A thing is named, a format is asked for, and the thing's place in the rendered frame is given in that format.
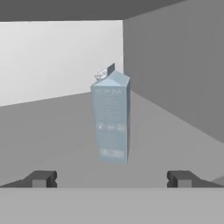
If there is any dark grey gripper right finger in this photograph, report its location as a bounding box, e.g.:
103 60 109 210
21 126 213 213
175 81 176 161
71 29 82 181
166 170 224 189

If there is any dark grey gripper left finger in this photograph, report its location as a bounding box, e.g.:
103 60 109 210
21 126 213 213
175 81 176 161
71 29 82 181
0 170 58 189

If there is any pale blue milk carton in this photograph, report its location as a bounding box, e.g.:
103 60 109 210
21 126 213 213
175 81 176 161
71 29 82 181
90 62 131 165

